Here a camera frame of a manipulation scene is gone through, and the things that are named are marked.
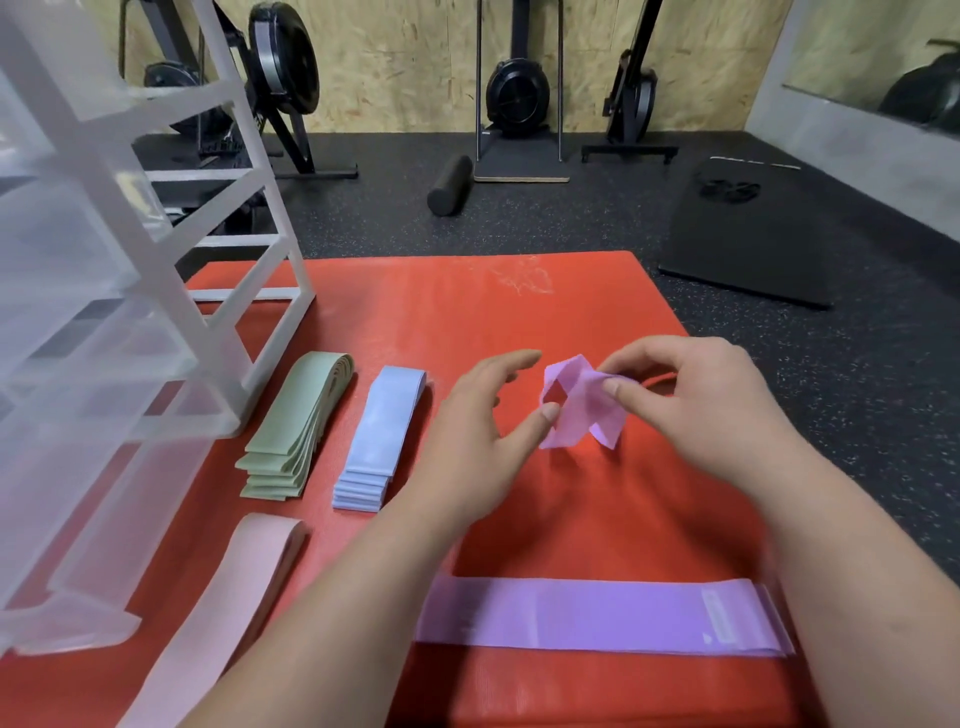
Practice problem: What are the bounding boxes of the stack of green bands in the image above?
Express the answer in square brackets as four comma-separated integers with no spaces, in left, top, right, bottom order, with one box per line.
[234,350,355,502]

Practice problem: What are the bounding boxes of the translucent plastic drawer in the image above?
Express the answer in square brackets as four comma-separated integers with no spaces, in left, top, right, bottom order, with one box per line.
[0,434,219,658]
[0,299,200,609]
[0,176,144,384]
[0,67,61,181]

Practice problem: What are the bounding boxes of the wall mirror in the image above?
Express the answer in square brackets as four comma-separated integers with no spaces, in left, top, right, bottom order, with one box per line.
[783,0,960,136]

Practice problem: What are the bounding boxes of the black foam roller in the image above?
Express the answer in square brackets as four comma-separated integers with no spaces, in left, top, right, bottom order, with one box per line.
[426,154,475,219]

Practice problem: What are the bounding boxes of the clear plastic drawer unit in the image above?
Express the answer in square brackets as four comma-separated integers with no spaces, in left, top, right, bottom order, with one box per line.
[0,0,316,440]

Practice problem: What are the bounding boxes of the black straps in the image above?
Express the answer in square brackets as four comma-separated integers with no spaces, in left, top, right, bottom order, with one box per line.
[697,177,763,205]

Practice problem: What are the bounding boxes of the red soft plyo box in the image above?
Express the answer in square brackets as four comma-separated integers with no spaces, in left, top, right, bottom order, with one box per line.
[0,251,826,728]

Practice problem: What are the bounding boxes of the person's left hand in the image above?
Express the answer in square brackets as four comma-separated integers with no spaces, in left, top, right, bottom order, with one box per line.
[404,348,562,541]

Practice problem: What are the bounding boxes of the person's left forearm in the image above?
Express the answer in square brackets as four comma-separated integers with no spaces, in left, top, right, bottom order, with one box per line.
[183,502,466,728]

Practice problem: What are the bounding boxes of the person's right forearm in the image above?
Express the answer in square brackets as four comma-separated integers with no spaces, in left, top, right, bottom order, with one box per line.
[749,449,960,728]

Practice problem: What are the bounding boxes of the stack of blue bands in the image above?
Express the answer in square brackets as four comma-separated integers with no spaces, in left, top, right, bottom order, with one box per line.
[332,365,429,515]

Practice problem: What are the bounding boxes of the person's right hand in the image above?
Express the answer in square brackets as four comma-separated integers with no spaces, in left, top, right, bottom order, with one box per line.
[597,335,823,496]

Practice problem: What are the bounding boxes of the black exercise mat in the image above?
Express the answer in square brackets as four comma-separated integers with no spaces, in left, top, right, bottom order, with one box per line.
[657,158,835,310]

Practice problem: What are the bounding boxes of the stack of pink bands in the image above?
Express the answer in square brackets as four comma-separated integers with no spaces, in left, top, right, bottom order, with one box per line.
[116,513,309,728]

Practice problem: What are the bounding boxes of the black upright rowing machine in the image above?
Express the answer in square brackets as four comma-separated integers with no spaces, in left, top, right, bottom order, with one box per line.
[581,0,680,166]

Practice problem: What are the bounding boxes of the black ski machine with stand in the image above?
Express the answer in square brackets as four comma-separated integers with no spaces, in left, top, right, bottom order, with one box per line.
[473,0,571,185]

